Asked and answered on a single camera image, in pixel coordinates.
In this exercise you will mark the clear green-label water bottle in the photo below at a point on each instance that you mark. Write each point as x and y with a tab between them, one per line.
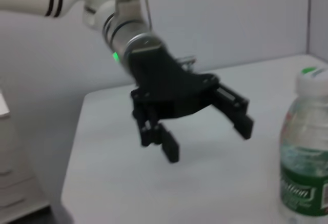
305	144

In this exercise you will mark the white drawer cabinet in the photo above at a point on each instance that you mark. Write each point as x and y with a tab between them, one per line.
15	157

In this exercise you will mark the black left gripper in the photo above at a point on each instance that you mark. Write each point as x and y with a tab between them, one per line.
164	88

